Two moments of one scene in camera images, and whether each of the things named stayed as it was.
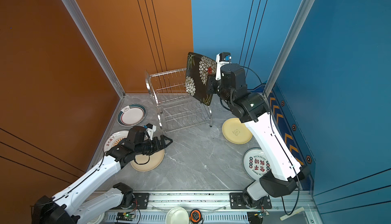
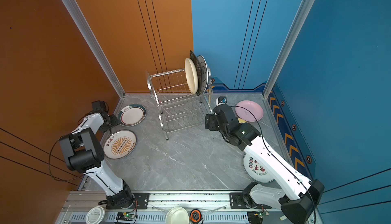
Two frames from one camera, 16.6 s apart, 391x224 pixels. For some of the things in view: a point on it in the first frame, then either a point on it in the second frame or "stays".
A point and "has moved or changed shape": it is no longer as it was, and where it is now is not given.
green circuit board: (124, 216) stays
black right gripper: (212, 82) → (210, 119)
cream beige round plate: (146, 163) → (191, 74)
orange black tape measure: (195, 216) stays
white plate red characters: (256, 163) stays
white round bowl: (177, 215) stays
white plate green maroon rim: (131, 114) stays
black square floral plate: (198, 68) has moved or changed shape
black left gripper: (159, 146) → (115, 122)
